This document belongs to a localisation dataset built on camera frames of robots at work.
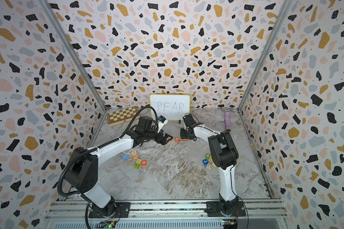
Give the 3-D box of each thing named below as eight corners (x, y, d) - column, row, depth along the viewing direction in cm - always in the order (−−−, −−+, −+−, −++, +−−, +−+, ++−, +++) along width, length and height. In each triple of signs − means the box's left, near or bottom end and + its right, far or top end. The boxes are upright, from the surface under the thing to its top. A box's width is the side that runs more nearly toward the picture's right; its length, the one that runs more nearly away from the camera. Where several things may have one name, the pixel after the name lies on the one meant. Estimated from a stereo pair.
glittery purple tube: (225, 131, 110) (227, 128, 107) (224, 113, 123) (225, 109, 120) (230, 132, 110) (231, 129, 107) (228, 113, 123) (229, 110, 120)
